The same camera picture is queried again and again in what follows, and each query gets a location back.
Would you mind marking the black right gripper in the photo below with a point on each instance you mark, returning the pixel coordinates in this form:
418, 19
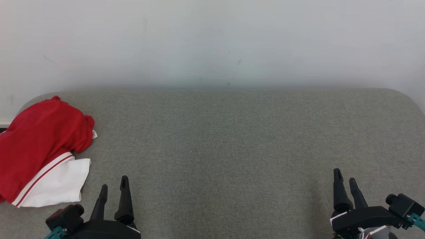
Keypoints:
365, 217

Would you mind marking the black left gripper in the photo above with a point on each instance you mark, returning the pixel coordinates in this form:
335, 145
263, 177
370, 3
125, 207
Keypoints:
106, 230

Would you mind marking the red and white shorts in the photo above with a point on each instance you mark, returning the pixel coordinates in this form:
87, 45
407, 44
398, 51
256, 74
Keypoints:
40, 139

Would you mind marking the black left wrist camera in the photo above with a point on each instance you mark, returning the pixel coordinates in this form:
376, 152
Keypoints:
64, 217

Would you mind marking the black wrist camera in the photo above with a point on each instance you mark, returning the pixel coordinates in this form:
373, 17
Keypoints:
405, 205
64, 217

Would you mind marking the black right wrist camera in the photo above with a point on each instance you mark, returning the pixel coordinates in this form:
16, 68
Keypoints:
405, 205

